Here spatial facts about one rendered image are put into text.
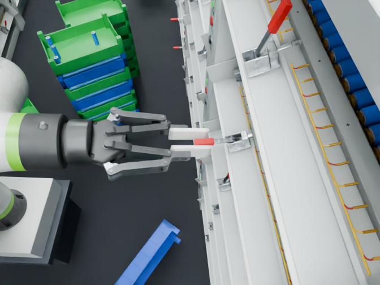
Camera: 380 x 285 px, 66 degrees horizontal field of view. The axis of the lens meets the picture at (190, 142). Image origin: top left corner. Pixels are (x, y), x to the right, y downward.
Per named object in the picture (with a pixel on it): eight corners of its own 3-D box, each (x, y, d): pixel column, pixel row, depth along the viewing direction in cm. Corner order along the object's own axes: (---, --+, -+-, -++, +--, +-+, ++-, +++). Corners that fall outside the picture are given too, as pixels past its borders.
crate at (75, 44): (56, 77, 119) (48, 63, 112) (44, 46, 128) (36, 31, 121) (125, 52, 126) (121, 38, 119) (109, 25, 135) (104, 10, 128)
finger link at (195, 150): (171, 145, 49) (171, 149, 48) (211, 145, 50) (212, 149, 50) (169, 153, 51) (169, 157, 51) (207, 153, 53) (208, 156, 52)
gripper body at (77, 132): (74, 132, 53) (126, 133, 54) (69, 175, 48) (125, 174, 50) (66, 107, 46) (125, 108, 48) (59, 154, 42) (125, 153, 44)
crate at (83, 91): (70, 101, 133) (64, 90, 126) (59, 72, 142) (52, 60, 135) (131, 78, 140) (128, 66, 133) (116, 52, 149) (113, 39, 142)
